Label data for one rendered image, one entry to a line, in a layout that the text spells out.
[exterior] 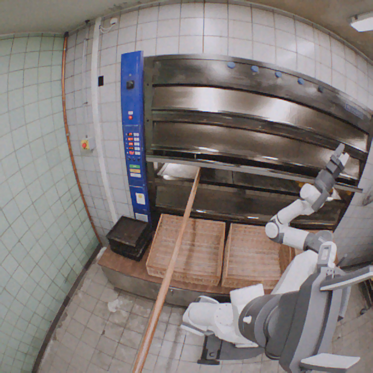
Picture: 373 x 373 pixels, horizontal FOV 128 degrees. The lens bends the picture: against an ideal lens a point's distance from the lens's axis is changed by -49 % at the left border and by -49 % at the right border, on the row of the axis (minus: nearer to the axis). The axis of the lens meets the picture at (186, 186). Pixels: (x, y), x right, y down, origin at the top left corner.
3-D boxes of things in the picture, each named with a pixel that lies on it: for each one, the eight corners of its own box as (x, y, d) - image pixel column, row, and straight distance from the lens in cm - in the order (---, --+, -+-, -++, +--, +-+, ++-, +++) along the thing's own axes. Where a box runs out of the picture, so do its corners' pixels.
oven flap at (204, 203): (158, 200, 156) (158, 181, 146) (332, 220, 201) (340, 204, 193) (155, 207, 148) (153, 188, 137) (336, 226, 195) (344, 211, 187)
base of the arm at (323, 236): (314, 246, 95) (333, 250, 93) (304, 267, 89) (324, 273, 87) (313, 227, 83) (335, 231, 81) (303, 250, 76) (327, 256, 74)
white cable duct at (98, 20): (119, 238, 214) (97, 18, 167) (123, 239, 211) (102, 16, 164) (118, 239, 213) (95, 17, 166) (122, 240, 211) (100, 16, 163)
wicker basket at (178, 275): (162, 234, 172) (160, 212, 153) (220, 242, 169) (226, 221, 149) (147, 275, 146) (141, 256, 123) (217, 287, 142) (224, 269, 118)
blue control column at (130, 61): (178, 183, 360) (181, 74, 311) (186, 184, 358) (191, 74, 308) (144, 261, 224) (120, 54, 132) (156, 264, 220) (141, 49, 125)
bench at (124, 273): (131, 255, 232) (122, 223, 190) (309, 273, 266) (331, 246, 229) (114, 290, 211) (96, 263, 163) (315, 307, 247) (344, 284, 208)
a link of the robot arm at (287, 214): (298, 200, 89) (272, 217, 99) (288, 203, 80) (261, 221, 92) (307, 218, 89) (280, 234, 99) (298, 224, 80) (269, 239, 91)
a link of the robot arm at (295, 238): (277, 235, 103) (310, 245, 94) (263, 242, 93) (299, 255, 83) (278, 215, 99) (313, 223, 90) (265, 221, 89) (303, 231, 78)
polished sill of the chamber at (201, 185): (157, 178, 145) (157, 174, 143) (341, 203, 193) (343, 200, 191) (154, 182, 140) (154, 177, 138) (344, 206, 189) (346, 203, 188)
